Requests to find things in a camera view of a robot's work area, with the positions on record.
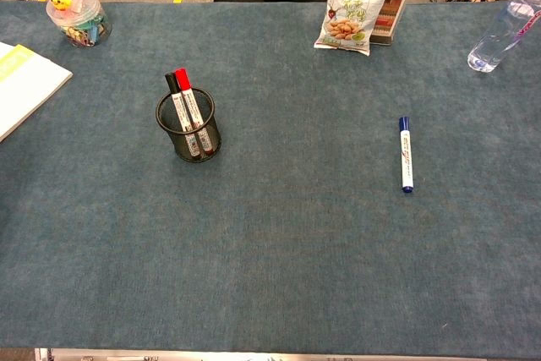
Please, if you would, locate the blue felt table mat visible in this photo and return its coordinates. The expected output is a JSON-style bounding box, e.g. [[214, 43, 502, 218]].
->
[[0, 0, 541, 353]]

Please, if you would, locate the white notebook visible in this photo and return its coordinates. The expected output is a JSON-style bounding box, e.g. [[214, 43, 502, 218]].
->
[[0, 41, 74, 143]]

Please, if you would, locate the clear plastic water bottle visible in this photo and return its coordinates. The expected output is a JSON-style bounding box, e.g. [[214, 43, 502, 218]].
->
[[467, 0, 541, 74]]

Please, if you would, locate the black cap marker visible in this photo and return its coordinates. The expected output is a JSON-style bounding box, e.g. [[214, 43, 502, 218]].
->
[[164, 72, 200, 161]]

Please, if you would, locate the black mesh pen holder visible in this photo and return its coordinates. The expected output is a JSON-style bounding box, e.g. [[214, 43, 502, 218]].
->
[[155, 88, 222, 163]]

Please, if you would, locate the brown cardboard box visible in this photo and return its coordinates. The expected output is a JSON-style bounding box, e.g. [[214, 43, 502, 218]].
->
[[369, 0, 407, 46]]

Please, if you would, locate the clear jar of clips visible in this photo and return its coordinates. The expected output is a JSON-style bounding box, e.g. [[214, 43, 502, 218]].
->
[[45, 0, 113, 48]]

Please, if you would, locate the blue cap marker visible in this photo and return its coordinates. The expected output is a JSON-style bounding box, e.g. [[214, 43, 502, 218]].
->
[[397, 116, 416, 194]]

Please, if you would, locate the red cap marker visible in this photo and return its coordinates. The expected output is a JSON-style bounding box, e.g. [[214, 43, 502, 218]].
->
[[174, 67, 215, 156]]

